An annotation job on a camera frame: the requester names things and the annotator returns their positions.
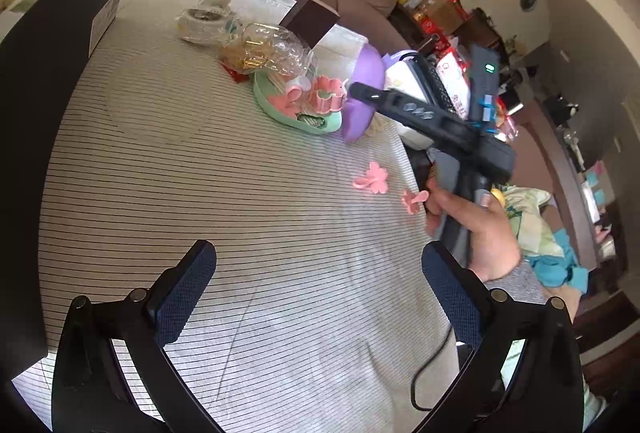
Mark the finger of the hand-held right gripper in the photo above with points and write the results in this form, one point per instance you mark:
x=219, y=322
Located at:
x=400, y=105

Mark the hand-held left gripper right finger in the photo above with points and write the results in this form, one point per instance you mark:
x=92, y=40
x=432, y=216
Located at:
x=450, y=293

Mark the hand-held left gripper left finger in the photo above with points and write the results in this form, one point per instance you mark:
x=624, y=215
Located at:
x=185, y=293

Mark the green plastic tray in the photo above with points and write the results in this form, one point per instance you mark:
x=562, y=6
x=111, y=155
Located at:
x=262, y=95

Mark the person's right forearm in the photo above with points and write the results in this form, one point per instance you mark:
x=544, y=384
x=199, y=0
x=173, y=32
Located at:
x=520, y=283

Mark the striped cloth desktop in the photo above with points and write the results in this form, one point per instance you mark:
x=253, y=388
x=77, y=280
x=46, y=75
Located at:
x=250, y=238

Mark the person's right hand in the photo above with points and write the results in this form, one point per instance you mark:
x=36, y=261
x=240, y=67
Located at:
x=492, y=238

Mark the white box purple lid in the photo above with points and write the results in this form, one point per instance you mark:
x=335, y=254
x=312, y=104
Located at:
x=405, y=75

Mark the yellow bananas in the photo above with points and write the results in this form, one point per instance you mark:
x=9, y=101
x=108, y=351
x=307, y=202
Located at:
x=497, y=198

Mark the black textured strip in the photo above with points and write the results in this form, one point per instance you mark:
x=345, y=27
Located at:
x=434, y=80

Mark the red plastic packaging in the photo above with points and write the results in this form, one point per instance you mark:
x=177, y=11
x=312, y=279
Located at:
x=506, y=118

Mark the white red printed packet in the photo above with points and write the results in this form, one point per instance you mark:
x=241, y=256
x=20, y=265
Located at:
x=457, y=88

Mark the pale green printed cloth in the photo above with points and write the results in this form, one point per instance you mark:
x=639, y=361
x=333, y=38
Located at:
x=530, y=223

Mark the black white figurine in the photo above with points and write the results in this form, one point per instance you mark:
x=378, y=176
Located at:
x=562, y=108

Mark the brown cardboard box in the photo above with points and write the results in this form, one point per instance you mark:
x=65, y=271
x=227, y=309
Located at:
x=442, y=13

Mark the teal cloth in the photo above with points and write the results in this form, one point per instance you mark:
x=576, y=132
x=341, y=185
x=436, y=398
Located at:
x=555, y=268

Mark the dark wooden cabinet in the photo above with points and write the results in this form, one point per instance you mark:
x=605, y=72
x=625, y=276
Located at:
x=480, y=30

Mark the colourful sticky notes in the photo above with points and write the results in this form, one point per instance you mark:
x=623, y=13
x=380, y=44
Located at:
x=595, y=185

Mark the dark brown box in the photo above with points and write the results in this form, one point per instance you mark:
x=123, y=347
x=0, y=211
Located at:
x=310, y=20

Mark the clear bag of gold bands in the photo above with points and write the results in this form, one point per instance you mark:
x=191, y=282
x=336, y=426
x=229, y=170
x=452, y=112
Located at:
x=265, y=48

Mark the small red packet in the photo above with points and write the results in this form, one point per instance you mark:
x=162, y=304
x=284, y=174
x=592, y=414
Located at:
x=235, y=74

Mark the small teal packet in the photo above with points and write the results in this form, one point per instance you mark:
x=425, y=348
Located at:
x=234, y=25

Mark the white round container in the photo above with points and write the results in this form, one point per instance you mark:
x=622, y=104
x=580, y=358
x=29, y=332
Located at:
x=200, y=25

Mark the round wall vent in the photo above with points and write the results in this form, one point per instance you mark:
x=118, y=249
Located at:
x=528, y=0

